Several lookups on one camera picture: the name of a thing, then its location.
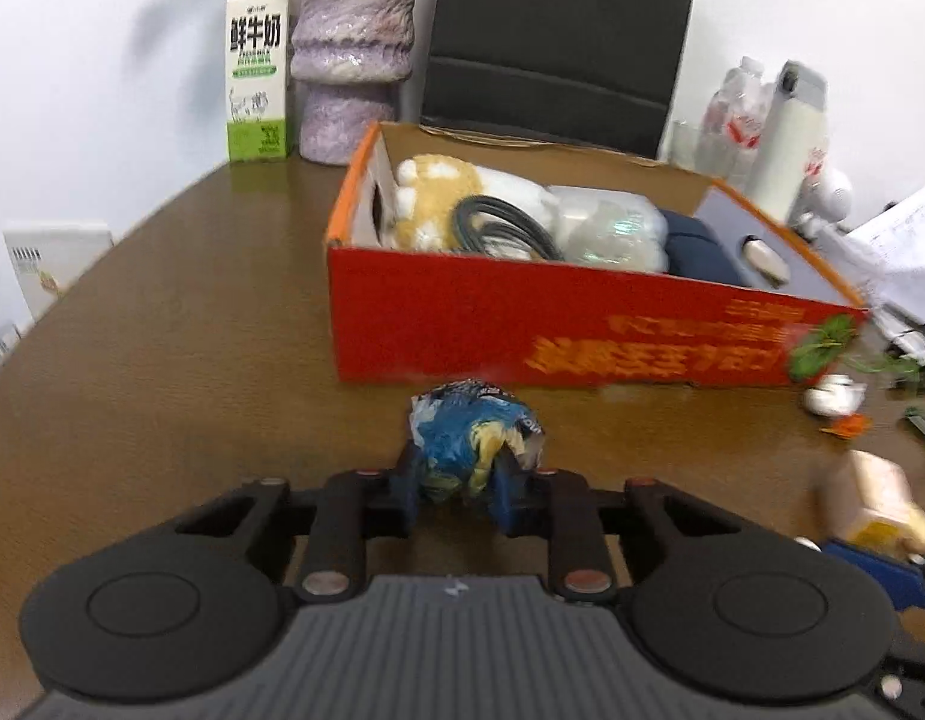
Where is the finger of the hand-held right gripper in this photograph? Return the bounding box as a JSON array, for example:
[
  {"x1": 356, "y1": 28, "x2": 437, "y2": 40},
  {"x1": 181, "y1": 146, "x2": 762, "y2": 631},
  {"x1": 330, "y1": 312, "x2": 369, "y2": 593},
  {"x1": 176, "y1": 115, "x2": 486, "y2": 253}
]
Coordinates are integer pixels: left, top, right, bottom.
[{"x1": 818, "y1": 536, "x2": 925, "y2": 612}]

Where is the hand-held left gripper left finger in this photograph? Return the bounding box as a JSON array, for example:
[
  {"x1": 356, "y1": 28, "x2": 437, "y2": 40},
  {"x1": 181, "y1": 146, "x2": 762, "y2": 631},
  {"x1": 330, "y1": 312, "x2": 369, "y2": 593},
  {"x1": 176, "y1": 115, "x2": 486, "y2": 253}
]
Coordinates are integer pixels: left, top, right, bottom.
[{"x1": 173, "y1": 442, "x2": 424, "y2": 605}]

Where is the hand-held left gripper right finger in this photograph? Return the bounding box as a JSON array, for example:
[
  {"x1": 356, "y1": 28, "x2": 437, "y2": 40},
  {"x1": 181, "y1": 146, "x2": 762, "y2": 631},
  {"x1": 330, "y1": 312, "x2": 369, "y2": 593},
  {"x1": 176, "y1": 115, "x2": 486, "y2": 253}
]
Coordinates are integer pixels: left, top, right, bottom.
[{"x1": 486, "y1": 457, "x2": 756, "y2": 607}]

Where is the beige and yellow small box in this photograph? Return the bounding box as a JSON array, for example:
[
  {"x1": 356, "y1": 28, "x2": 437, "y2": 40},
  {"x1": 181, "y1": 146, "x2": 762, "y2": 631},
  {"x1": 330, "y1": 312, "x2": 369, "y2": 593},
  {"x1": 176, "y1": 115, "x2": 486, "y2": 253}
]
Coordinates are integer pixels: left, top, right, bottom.
[{"x1": 826, "y1": 450, "x2": 925, "y2": 560}]

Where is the blue wrapper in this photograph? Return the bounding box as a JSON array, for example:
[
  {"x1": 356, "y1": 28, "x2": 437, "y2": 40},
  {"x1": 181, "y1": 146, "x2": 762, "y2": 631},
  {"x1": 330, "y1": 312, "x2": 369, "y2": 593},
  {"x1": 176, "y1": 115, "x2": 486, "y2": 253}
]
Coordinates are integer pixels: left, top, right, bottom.
[{"x1": 409, "y1": 377, "x2": 546, "y2": 503}]

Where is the red cardboard box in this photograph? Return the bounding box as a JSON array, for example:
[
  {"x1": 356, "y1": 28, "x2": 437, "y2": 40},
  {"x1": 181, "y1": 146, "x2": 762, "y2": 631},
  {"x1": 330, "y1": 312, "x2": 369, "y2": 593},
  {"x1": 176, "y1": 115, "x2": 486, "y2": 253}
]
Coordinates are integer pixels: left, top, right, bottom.
[{"x1": 325, "y1": 120, "x2": 872, "y2": 391}]

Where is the black cable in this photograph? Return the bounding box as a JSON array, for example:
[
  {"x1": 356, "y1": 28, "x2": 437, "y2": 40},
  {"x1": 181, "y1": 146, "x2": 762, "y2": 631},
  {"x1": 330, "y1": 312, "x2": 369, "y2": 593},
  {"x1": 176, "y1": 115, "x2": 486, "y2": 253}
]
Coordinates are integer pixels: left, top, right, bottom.
[{"x1": 452, "y1": 195, "x2": 564, "y2": 262}]

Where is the iridescent clear plastic bag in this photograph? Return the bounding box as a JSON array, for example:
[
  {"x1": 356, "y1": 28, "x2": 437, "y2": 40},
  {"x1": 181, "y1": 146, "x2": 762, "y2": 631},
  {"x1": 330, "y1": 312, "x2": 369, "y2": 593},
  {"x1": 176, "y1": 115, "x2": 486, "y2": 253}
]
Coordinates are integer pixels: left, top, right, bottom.
[{"x1": 545, "y1": 185, "x2": 669, "y2": 273}]

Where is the yellow and white plush toy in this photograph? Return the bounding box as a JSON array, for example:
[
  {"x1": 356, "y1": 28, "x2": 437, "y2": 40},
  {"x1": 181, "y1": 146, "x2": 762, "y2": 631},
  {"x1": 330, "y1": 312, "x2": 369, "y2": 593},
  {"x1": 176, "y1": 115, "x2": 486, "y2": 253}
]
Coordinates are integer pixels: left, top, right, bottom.
[{"x1": 391, "y1": 155, "x2": 557, "y2": 252}]

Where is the navy zip case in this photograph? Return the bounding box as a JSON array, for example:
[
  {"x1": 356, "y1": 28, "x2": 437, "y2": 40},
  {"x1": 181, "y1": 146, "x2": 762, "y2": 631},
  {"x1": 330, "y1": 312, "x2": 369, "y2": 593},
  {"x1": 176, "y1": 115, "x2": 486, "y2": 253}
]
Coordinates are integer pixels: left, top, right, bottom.
[{"x1": 661, "y1": 210, "x2": 752, "y2": 287}]

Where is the brown wooden desk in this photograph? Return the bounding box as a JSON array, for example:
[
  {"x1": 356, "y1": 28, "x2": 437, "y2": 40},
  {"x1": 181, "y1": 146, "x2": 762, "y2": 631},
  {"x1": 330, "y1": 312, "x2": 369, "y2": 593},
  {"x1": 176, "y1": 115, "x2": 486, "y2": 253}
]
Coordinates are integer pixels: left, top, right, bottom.
[{"x1": 0, "y1": 157, "x2": 925, "y2": 720}]

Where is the stack of white papers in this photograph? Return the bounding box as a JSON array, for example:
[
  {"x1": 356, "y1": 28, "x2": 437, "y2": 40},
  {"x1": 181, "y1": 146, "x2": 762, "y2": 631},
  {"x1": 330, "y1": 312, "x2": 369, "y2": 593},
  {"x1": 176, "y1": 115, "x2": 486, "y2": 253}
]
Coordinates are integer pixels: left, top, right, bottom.
[{"x1": 815, "y1": 187, "x2": 925, "y2": 331}]

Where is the beige oval object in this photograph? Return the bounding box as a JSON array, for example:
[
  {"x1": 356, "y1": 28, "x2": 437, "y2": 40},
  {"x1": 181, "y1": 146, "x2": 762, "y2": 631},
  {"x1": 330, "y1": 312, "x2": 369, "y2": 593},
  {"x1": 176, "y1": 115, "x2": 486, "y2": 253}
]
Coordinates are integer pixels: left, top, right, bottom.
[{"x1": 740, "y1": 236, "x2": 791, "y2": 286}]

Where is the white round device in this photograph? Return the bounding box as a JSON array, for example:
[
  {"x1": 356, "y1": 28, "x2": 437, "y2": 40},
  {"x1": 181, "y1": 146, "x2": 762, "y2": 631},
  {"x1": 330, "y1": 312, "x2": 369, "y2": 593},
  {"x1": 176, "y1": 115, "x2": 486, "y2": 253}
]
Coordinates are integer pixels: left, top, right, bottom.
[{"x1": 796, "y1": 165, "x2": 857, "y2": 230}]

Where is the clear water bottle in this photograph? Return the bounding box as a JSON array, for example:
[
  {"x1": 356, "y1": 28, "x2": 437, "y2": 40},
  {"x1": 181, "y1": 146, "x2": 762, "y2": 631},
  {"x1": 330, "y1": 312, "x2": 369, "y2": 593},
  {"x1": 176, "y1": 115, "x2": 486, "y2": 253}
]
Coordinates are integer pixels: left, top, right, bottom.
[
  {"x1": 803, "y1": 141, "x2": 833, "y2": 188},
  {"x1": 695, "y1": 56, "x2": 771, "y2": 175}
]

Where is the purple textured vase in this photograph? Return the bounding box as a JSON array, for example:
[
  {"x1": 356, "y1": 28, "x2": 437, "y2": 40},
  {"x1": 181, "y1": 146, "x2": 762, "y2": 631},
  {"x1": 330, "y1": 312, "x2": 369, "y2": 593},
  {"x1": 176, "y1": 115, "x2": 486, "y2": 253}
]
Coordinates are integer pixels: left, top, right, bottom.
[{"x1": 290, "y1": 0, "x2": 422, "y2": 164}]

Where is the white thermos flask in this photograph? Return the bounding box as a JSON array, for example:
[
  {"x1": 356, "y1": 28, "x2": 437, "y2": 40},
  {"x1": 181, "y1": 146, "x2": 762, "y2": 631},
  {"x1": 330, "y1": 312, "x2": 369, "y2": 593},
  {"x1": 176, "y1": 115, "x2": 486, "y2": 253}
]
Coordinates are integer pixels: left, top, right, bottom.
[{"x1": 743, "y1": 60, "x2": 831, "y2": 222}]

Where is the white and green milk carton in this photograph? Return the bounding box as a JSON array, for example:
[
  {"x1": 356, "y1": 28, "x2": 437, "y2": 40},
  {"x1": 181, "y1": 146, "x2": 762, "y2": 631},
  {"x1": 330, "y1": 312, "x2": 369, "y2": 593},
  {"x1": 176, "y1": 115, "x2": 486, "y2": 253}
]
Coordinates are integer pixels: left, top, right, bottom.
[{"x1": 224, "y1": 0, "x2": 297, "y2": 164}]

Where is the black office chair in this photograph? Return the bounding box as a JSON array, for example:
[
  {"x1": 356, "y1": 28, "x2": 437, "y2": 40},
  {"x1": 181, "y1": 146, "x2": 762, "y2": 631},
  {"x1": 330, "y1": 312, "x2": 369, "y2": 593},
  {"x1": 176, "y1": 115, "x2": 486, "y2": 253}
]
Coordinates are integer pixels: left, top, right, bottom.
[{"x1": 419, "y1": 0, "x2": 702, "y2": 162}]

